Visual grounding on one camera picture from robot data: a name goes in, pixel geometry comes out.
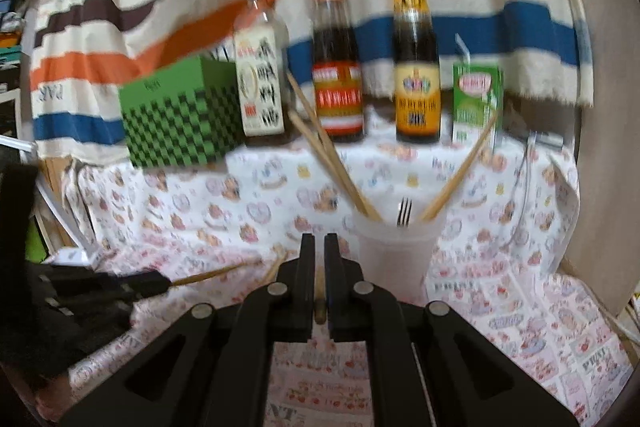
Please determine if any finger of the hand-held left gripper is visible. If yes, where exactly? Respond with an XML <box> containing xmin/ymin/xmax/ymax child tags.
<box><xmin>45</xmin><ymin>263</ymin><xmax>171</xmax><ymax>290</ymax></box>
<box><xmin>112</xmin><ymin>288</ymin><xmax>171</xmax><ymax>308</ymax></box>

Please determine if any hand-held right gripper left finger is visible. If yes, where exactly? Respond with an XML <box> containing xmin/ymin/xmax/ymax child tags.
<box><xmin>60</xmin><ymin>233</ymin><xmax>317</xmax><ymax>427</ymax></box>

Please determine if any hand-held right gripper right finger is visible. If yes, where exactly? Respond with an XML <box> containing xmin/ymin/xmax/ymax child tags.
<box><xmin>324</xmin><ymin>233</ymin><xmax>581</xmax><ymax>427</ymax></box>

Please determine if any wooden chopstick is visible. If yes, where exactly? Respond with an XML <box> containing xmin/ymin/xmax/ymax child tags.
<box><xmin>289</xmin><ymin>112</ymin><xmax>372</xmax><ymax>222</ymax></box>
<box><xmin>170</xmin><ymin>261</ymin><xmax>263</xmax><ymax>286</ymax></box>
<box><xmin>262</xmin><ymin>252</ymin><xmax>288</xmax><ymax>283</ymax></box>
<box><xmin>422</xmin><ymin>114</ymin><xmax>500</xmax><ymax>222</ymax></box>
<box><xmin>314</xmin><ymin>257</ymin><xmax>327</xmax><ymax>325</ymax></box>
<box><xmin>286</xmin><ymin>72</ymin><xmax>383</xmax><ymax>222</ymax></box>

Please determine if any translucent plastic cup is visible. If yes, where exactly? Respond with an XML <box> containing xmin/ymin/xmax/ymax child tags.
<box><xmin>350</xmin><ymin>209</ymin><xmax>448</xmax><ymax>308</ymax></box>

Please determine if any printed cartoon tablecloth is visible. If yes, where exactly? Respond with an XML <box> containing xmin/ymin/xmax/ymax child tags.
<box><xmin>62</xmin><ymin>107</ymin><xmax>636</xmax><ymax>427</ymax></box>

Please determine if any wooden board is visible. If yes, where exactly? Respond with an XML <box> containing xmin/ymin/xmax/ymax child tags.
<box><xmin>39</xmin><ymin>156</ymin><xmax>76</xmax><ymax>253</ymax></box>

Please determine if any green checkered box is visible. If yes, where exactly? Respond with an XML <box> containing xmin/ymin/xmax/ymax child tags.
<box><xmin>119</xmin><ymin>56</ymin><xmax>247</xmax><ymax>168</ymax></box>

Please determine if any red cap sauce bottle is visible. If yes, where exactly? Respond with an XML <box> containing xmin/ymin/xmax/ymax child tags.
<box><xmin>311</xmin><ymin>0</ymin><xmax>366</xmax><ymax>142</ymax></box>

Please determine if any clear bottle white label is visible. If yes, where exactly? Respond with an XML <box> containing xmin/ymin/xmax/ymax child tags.
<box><xmin>234</xmin><ymin>0</ymin><xmax>291</xmax><ymax>138</ymax></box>

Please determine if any yellow label dark sauce bottle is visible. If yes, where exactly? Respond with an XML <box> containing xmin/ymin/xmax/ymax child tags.
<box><xmin>391</xmin><ymin>0</ymin><xmax>442</xmax><ymax>144</ymax></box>

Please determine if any green drink carton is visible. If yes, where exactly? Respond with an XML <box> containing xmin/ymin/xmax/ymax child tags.
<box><xmin>451</xmin><ymin>61</ymin><xmax>503</xmax><ymax>148</ymax></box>

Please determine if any small grey device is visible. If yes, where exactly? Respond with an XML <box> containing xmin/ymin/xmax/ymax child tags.
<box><xmin>527</xmin><ymin>131</ymin><xmax>568</xmax><ymax>148</ymax></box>

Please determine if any white drinking straw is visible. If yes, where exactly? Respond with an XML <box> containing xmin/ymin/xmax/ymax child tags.
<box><xmin>455</xmin><ymin>34</ymin><xmax>473</xmax><ymax>65</ymax></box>

